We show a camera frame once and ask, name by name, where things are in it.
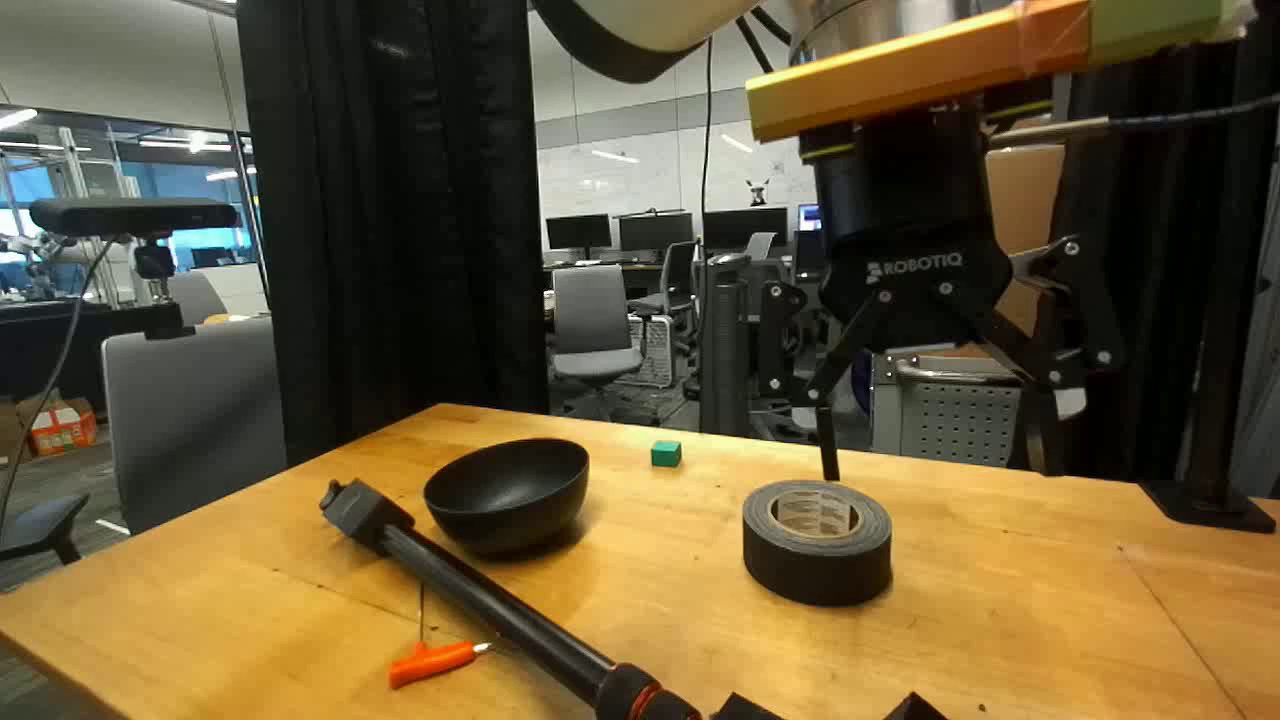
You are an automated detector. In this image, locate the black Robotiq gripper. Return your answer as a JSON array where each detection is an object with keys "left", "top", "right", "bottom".
[{"left": 797, "top": 112, "right": 1126, "bottom": 489}]

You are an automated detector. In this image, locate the gray perforated metal box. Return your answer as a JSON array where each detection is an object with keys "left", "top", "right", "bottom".
[{"left": 866, "top": 343, "right": 1027, "bottom": 471}]

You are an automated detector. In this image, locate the black curtain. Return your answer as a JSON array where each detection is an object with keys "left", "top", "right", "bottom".
[
  {"left": 1052, "top": 0, "right": 1280, "bottom": 498},
  {"left": 236, "top": 0, "right": 551, "bottom": 465}
]

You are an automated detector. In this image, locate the computer monitor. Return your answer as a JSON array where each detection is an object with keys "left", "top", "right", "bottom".
[
  {"left": 544, "top": 214, "right": 615, "bottom": 258},
  {"left": 698, "top": 204, "right": 791, "bottom": 260},
  {"left": 615, "top": 209, "right": 694, "bottom": 260}
]

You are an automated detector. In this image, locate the black pole with base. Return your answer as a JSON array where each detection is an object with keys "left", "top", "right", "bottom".
[{"left": 1139, "top": 0, "right": 1280, "bottom": 537}]

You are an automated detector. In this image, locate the small black block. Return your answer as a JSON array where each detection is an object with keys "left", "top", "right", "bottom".
[
  {"left": 712, "top": 687, "right": 785, "bottom": 720},
  {"left": 885, "top": 687, "right": 950, "bottom": 720}
]

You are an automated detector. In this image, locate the gray office chair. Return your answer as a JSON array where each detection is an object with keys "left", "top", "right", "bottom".
[{"left": 547, "top": 260, "right": 648, "bottom": 405}]

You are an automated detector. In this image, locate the black bowl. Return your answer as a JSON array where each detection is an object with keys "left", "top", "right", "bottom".
[{"left": 421, "top": 437, "right": 591, "bottom": 559}]

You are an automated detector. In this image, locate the gray fabric panel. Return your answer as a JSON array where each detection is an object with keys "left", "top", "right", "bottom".
[{"left": 95, "top": 312, "right": 292, "bottom": 537}]

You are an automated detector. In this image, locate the orange box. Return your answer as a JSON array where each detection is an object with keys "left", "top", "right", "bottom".
[{"left": 19, "top": 391, "right": 102, "bottom": 461}]

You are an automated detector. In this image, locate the wooden camera mount block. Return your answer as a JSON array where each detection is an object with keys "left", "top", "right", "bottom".
[{"left": 741, "top": 0, "right": 1095, "bottom": 149}]

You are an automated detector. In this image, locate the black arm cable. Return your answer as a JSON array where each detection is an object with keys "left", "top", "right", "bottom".
[{"left": 992, "top": 91, "right": 1280, "bottom": 149}]

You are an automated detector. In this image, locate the green wrist camera housing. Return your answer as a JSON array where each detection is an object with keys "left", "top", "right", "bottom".
[{"left": 1085, "top": 0, "right": 1260, "bottom": 63}]

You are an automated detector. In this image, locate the black long-handled squeegee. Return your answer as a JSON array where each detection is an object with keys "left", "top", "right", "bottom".
[{"left": 316, "top": 477, "right": 702, "bottom": 720}]

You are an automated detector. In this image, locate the orange-handled hex key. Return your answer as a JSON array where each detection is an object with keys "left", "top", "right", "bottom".
[{"left": 383, "top": 582, "right": 496, "bottom": 694}]

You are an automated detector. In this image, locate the black camera stand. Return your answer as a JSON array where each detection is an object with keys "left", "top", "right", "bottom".
[{"left": 128, "top": 235, "right": 198, "bottom": 343}]

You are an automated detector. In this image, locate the black stereo camera bar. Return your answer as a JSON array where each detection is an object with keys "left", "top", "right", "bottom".
[{"left": 28, "top": 195, "right": 245, "bottom": 246}]

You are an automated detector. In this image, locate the thin camera cable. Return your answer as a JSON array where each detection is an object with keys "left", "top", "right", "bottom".
[{"left": 0, "top": 235, "right": 115, "bottom": 537}]

